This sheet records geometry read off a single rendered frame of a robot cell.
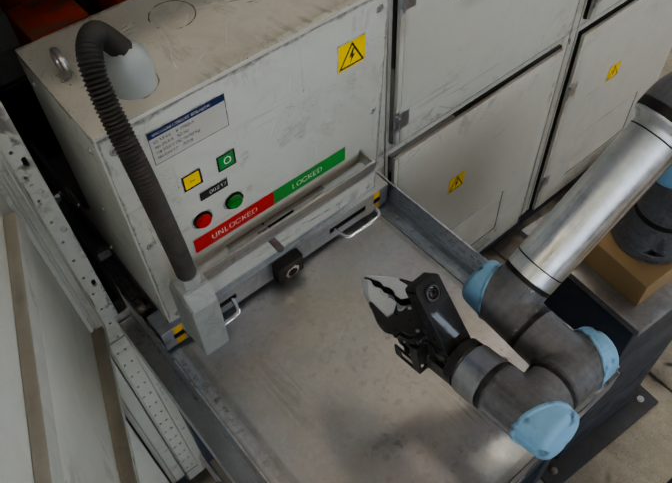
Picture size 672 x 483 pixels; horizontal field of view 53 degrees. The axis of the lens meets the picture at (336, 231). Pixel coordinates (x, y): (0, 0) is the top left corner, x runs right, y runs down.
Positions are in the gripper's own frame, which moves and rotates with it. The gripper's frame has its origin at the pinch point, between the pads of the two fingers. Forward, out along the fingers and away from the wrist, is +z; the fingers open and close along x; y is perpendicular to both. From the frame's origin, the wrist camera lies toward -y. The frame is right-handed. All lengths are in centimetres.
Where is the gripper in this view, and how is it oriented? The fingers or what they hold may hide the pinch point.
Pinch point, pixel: (368, 279)
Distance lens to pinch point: 102.9
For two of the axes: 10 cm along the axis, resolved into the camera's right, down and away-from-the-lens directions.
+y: 1.7, 7.0, 6.9
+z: -6.2, -4.7, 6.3
